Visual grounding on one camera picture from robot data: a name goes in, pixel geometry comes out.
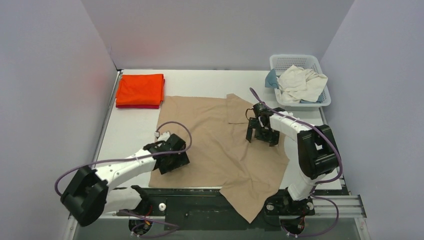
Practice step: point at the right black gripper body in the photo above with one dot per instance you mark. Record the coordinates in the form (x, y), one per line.
(261, 133)

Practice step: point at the beige t shirt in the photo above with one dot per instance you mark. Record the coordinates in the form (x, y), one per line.
(246, 172)

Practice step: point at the white t shirt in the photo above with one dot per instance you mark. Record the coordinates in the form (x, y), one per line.
(298, 85)

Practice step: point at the white plastic basket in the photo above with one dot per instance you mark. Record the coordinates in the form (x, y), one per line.
(281, 62)

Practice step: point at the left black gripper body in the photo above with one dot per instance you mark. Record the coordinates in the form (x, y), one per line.
(175, 160)

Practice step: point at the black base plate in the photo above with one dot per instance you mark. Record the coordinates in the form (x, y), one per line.
(207, 210)

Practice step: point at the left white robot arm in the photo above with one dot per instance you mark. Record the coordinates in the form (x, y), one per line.
(96, 191)

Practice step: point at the folded orange t shirt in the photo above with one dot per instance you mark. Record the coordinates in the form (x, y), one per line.
(147, 89)

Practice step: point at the blue t shirt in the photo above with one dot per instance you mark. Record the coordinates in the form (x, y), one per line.
(271, 80)

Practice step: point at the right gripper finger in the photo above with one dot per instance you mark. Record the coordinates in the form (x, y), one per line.
(274, 137)
(252, 124)

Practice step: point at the folded red t shirt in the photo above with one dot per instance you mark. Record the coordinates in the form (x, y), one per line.
(137, 106)

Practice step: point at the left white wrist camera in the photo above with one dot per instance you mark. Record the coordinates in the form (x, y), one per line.
(162, 136)

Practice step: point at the aluminium rail frame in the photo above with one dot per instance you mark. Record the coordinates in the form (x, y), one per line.
(126, 131)

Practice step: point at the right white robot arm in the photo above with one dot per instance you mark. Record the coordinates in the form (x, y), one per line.
(316, 147)

